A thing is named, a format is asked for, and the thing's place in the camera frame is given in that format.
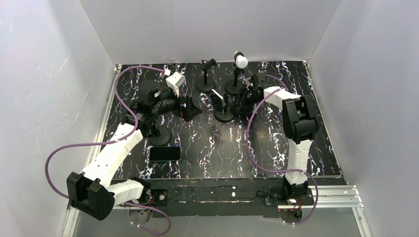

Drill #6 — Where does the black phone stand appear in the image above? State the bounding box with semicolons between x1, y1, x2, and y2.
212;93;235;122
148;126;171;147

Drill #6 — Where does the black phone silver edge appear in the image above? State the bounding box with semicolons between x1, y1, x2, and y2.
210;89;229;114

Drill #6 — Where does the black phone stand front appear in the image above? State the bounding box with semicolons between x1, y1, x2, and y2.
148;126;171;147

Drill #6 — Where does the black phone blue edge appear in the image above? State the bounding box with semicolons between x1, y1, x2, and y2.
149;146;181;162

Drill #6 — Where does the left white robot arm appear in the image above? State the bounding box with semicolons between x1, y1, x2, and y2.
67;87;202;220

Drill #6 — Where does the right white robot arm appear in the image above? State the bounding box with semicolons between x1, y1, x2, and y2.
232;73;319;200

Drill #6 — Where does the black microphone stand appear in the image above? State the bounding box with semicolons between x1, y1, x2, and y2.
224;67;244;96

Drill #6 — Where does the white microphone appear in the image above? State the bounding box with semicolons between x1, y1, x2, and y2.
234;51;249;69

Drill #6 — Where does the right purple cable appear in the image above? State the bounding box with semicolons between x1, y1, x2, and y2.
245;74;319;226

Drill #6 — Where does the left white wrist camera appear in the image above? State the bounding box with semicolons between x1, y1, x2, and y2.
166;72;186;98

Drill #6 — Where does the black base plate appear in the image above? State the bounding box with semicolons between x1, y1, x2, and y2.
119;176;323;218

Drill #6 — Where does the aluminium frame rail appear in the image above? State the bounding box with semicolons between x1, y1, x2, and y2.
61;64;364;237

